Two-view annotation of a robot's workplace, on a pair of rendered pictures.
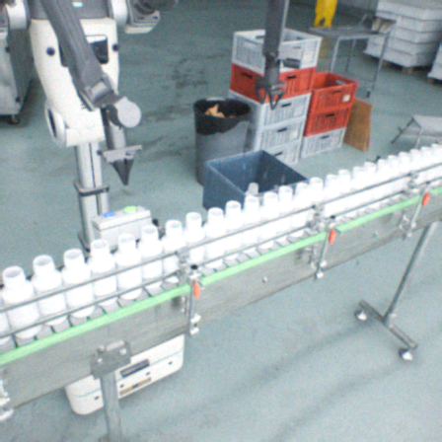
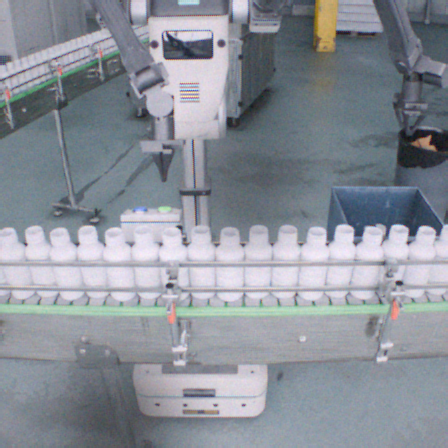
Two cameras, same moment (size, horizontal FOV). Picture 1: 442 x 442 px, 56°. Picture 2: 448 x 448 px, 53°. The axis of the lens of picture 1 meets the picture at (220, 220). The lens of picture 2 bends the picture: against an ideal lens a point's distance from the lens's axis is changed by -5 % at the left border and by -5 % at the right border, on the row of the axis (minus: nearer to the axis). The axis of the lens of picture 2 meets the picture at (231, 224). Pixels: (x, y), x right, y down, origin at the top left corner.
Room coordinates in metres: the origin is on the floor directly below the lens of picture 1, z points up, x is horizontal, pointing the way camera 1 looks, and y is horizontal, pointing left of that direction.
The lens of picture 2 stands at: (0.23, -0.45, 1.69)
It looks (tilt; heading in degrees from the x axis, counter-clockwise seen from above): 33 degrees down; 36
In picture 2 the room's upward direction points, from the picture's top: straight up
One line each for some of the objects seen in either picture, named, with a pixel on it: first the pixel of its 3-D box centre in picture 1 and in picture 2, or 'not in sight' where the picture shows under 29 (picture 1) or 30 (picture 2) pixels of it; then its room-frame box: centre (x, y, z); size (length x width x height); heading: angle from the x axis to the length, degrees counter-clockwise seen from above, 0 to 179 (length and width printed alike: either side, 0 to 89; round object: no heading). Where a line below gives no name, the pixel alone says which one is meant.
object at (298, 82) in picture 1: (272, 77); not in sight; (3.53, -0.32, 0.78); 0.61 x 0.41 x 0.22; 133
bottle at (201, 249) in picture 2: (192, 243); (202, 262); (0.84, 0.07, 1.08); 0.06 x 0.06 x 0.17
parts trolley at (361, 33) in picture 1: (344, 58); not in sight; (5.75, -1.41, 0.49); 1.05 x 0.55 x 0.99; 126
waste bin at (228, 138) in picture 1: (219, 145); (424, 183); (3.12, 0.07, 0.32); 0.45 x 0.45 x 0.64
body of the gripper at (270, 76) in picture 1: (270, 75); (411, 91); (1.53, -0.13, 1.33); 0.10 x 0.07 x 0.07; 37
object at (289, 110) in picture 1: (268, 104); not in sight; (3.52, -0.31, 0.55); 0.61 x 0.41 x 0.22; 133
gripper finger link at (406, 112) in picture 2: (271, 96); (410, 118); (1.51, -0.14, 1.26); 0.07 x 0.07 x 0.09; 37
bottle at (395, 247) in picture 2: (311, 203); (392, 260); (1.09, -0.27, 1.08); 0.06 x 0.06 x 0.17
